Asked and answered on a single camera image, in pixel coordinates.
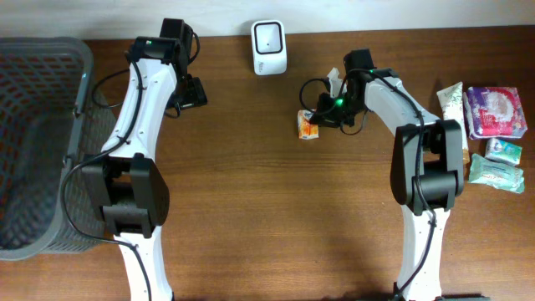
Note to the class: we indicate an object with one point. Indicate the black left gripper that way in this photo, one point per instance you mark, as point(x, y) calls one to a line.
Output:
point(195, 93)

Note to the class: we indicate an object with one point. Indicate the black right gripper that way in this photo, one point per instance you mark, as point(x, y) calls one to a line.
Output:
point(325, 117)

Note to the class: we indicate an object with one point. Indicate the orange tissue pack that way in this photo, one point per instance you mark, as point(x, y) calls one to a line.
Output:
point(306, 130)

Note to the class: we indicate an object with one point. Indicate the white Pantene tube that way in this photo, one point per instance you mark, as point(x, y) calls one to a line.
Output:
point(451, 102)

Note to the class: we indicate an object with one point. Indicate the red purple tissue pack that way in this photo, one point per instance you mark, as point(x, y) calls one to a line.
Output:
point(494, 112)

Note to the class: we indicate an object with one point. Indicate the green wipes pack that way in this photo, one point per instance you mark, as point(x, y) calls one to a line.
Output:
point(498, 175)

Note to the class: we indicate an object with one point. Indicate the teal Kleenex tissue pack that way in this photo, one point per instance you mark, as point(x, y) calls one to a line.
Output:
point(503, 152)

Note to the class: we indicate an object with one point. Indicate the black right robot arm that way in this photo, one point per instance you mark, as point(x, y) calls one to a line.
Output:
point(426, 172)

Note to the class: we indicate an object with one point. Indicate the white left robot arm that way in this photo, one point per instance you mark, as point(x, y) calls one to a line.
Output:
point(127, 192)

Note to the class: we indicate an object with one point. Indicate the white barcode scanner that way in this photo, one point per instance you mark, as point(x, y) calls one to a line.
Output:
point(269, 50)

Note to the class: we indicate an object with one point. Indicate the grey plastic basket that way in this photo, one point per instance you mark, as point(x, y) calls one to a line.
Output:
point(48, 125)

